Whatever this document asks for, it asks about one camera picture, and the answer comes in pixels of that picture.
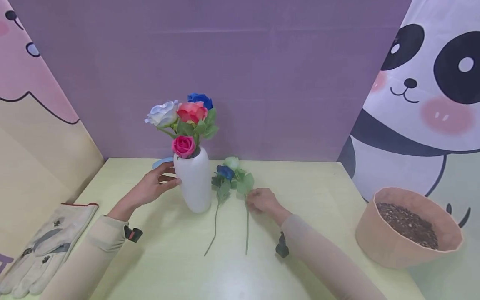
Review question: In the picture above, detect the person's left hand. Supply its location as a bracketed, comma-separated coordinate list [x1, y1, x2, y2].
[117, 162, 183, 210]

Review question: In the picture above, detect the person's right hand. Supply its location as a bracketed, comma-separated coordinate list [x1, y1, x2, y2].
[245, 187, 287, 219]

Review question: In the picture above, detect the pale green artificial rose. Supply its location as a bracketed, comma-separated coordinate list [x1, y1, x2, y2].
[222, 156, 256, 256]

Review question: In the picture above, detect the white ceramic vase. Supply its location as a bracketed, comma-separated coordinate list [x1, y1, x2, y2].
[172, 146, 213, 214]

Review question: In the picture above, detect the light blue round object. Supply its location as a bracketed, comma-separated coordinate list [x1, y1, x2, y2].
[152, 157, 175, 170]

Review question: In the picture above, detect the magenta artificial rose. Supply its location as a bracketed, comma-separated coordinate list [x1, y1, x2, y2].
[171, 135, 197, 159]

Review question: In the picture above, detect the blue artificial rose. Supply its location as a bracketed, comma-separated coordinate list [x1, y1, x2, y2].
[187, 92, 220, 140]
[203, 165, 237, 257]

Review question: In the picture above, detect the black wrist band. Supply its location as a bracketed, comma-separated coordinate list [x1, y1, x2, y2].
[124, 225, 144, 243]
[275, 232, 290, 258]

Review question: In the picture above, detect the white artificial rose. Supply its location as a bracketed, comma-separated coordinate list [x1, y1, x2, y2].
[144, 100, 180, 140]

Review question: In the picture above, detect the red artificial rose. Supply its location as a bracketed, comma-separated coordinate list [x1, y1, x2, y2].
[175, 101, 209, 136]

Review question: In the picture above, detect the peach flower pot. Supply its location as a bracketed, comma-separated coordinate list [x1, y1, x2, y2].
[355, 187, 465, 270]

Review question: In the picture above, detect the beige leather work glove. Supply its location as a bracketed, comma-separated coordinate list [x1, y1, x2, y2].
[0, 202, 99, 299]

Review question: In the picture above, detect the brown potting soil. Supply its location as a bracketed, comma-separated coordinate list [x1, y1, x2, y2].
[375, 202, 440, 251]

